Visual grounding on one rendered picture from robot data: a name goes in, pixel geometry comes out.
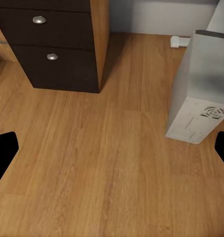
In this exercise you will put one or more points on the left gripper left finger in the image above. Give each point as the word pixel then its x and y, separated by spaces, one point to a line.
pixel 8 148

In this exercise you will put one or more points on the desktop computer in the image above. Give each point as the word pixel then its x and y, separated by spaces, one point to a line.
pixel 197 101

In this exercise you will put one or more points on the desk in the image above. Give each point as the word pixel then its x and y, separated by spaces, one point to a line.
pixel 216 25

